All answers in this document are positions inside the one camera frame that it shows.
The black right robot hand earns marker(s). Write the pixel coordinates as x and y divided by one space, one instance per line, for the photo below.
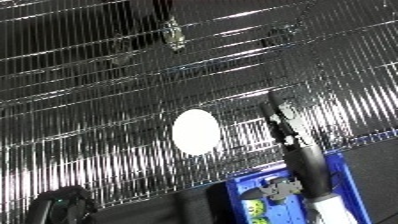
308 163

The pale right robot arm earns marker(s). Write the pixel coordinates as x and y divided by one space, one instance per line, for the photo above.
331 210

